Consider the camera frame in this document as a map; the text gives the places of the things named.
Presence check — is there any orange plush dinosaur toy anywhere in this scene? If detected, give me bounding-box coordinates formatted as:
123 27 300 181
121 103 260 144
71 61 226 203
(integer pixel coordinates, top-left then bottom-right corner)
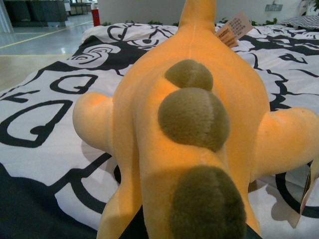
73 0 319 239

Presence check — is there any white toy hang tag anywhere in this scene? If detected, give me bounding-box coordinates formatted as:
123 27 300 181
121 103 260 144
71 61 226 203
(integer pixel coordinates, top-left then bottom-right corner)
215 11 254 48

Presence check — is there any red fire extinguisher cabinet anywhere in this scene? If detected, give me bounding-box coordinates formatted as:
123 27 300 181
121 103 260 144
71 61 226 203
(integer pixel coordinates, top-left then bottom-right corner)
91 9 100 26

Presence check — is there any dark reception counter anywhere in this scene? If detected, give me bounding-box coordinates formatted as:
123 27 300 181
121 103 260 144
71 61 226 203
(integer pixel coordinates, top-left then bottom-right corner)
4 0 68 27

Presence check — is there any grey checkered pillow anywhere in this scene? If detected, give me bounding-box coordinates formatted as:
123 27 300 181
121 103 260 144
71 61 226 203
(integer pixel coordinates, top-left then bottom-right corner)
278 15 319 30

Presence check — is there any grey wall socket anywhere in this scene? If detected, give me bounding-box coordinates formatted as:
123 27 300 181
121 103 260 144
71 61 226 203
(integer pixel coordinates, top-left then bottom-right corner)
265 3 283 11

